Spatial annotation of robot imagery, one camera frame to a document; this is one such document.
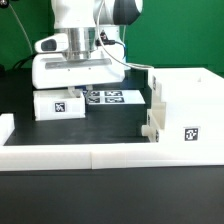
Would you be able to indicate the white drawer box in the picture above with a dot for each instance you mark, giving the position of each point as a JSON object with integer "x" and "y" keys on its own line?
{"x": 58, "y": 104}
{"x": 151, "y": 128}

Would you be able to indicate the white front drawer box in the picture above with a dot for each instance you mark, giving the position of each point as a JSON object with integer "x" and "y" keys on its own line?
{"x": 151, "y": 128}

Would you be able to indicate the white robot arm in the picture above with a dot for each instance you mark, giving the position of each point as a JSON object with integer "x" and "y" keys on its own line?
{"x": 86, "y": 48}

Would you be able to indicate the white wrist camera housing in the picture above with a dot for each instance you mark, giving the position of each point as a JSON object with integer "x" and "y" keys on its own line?
{"x": 52, "y": 44}

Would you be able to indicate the white drawer cabinet frame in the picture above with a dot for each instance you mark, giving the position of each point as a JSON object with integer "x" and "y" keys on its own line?
{"x": 188, "y": 104}

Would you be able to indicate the white fiducial marker sheet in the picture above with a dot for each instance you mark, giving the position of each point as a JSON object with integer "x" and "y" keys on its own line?
{"x": 106, "y": 97}

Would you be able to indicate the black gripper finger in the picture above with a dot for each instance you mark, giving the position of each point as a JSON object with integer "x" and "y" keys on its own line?
{"x": 87, "y": 89}

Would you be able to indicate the white U-shaped border wall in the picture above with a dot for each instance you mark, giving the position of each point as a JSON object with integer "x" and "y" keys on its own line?
{"x": 102, "y": 156}

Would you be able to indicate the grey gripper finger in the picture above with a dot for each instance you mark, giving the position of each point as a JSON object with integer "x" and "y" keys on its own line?
{"x": 72, "y": 92}

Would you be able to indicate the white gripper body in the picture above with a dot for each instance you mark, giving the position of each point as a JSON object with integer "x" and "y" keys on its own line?
{"x": 52, "y": 70}

